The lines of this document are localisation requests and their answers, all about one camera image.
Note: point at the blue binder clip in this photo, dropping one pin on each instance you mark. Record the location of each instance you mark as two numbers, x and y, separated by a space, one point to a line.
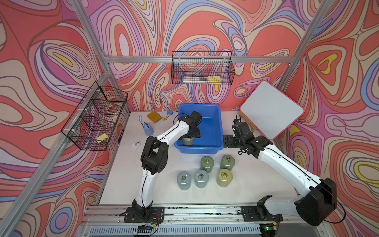
168 114

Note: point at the black wire basket back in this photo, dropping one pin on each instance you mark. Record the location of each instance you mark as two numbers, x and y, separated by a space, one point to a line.
198 63

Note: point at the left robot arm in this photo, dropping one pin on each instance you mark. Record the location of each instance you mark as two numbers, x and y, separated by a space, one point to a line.
155 156

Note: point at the aluminium rail base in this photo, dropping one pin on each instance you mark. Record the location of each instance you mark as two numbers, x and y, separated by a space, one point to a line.
195 220

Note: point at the blue plastic basket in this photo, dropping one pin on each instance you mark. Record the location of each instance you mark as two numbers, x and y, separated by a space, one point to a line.
211 130

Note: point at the clear tube in basket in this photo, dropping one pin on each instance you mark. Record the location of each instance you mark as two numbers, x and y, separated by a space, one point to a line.
195 80

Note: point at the green circuit board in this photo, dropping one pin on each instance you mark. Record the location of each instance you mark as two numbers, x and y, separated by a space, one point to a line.
144 229

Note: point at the yellow square pad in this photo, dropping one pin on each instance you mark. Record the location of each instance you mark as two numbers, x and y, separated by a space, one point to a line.
154 116

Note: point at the black wire basket left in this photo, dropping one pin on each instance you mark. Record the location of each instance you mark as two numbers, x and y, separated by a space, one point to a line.
97 113

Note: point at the white board pink frame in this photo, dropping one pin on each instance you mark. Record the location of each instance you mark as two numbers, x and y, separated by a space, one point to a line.
270 110

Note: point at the yellow-green tea canister back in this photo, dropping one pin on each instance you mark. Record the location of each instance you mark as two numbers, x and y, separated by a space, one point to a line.
224 178

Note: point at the yellow sticky notes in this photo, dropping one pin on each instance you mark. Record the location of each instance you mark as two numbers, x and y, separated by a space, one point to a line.
215 80

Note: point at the yellow sponge in basket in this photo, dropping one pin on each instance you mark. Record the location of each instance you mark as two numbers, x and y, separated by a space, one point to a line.
102 138

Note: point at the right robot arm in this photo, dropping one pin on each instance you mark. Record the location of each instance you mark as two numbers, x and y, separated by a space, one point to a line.
316 198

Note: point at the wooden easel stand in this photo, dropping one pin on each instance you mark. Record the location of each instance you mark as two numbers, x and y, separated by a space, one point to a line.
248 123

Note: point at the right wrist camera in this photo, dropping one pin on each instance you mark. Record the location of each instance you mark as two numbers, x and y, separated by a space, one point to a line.
236 121

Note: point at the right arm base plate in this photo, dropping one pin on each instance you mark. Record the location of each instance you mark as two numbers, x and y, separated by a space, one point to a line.
251 214

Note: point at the black wire basket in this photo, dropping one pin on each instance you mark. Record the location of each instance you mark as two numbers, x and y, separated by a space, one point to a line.
97 113
198 63

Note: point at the blue bottle with brush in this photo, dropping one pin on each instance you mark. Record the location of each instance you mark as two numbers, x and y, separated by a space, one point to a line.
148 130

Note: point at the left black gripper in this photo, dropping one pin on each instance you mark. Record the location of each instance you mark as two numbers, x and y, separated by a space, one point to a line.
196 133

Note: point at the green tea canister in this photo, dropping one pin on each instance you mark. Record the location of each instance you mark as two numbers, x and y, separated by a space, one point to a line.
207 164
227 162

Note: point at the yellow-green tea canister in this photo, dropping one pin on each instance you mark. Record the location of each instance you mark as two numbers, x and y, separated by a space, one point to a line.
224 178
187 141

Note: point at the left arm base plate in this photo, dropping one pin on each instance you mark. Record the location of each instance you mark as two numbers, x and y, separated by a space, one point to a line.
153 214

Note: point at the small white object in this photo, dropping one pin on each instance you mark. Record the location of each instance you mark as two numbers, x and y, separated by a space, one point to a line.
136 145

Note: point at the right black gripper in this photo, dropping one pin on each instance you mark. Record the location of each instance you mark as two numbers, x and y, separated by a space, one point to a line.
229 141

